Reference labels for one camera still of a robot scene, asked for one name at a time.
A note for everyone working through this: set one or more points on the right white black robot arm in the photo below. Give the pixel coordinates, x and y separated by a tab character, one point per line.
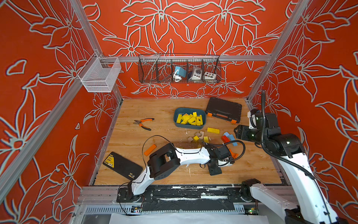
312	206

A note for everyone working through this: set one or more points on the clear acrylic wall box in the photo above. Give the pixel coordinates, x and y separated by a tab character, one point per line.
96	78

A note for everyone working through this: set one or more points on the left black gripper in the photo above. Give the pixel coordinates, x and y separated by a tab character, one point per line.
213	172

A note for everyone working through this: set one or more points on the orange arch block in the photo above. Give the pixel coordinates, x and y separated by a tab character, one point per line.
234	155

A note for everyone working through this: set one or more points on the natural wood block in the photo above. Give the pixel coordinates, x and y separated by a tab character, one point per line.
200	134

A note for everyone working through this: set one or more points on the orange flat block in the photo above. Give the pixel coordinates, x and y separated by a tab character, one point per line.
150	150

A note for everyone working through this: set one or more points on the white dotted cube in basket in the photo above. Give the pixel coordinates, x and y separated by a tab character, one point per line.
210	77

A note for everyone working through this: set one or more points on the black plastic tool case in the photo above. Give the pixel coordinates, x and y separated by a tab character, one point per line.
223	109

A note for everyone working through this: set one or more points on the red block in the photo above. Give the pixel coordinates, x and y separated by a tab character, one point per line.
225	139

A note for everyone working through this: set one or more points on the yellow tilted block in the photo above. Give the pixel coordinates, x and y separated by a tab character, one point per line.
206	139

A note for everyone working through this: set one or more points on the black wire wall basket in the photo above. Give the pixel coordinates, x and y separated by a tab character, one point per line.
166	68

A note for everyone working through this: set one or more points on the teal plastic bin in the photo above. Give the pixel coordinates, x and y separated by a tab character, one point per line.
188	111

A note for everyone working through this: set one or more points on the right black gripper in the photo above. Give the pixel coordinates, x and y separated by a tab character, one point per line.
242	129

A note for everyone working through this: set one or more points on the grey white cube in basket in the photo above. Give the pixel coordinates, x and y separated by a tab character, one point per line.
196	74

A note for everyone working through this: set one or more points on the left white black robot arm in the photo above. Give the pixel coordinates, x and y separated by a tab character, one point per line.
167	159

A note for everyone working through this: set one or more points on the black flat pad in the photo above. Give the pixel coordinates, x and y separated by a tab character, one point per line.
122	166

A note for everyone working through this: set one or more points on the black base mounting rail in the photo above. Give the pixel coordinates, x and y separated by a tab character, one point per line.
187	198

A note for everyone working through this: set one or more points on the light blue block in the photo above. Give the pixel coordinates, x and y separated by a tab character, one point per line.
231	138

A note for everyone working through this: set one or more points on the blue white device in basket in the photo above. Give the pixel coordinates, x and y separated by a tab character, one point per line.
179	74

